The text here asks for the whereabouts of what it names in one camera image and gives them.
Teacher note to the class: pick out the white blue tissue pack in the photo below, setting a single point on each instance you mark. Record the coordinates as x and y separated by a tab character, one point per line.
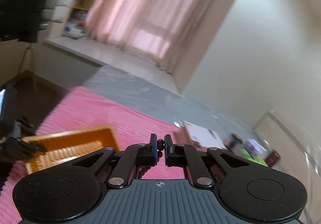
254	147

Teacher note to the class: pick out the pink cardboard box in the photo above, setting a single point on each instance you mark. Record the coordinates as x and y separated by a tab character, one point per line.
199	137

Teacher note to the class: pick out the dark glass jar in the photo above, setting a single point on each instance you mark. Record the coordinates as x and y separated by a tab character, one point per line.
232	141

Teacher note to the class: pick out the pink curtain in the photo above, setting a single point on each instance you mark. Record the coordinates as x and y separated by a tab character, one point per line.
155	30

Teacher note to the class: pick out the clear plastic mattress cover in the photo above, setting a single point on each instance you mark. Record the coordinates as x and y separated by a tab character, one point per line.
141	95

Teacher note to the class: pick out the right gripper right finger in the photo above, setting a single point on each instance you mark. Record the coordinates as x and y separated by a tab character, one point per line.
248	190

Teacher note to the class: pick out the orange plastic tray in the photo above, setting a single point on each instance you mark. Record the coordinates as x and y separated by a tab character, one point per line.
64	146

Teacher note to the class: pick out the dark brown box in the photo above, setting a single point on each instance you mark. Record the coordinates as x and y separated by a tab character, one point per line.
272	158

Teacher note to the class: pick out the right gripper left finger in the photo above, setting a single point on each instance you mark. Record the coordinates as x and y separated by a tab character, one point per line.
72	189

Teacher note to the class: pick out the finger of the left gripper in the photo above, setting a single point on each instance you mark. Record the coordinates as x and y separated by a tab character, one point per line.
35	148

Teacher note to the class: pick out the green yellow tissue pack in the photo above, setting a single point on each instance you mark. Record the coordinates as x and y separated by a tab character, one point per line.
252	157

